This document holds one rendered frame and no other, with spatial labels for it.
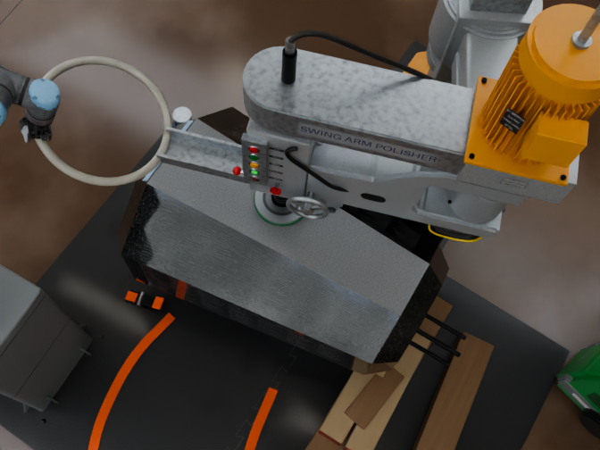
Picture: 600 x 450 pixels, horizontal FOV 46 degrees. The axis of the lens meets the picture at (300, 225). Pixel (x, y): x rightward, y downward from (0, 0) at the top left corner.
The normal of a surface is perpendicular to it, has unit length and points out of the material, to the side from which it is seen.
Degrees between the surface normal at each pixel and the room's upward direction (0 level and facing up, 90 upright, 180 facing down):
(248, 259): 45
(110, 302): 0
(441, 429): 0
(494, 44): 0
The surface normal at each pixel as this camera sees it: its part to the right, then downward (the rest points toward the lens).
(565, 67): 0.04, -0.37
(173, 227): -0.30, 0.30
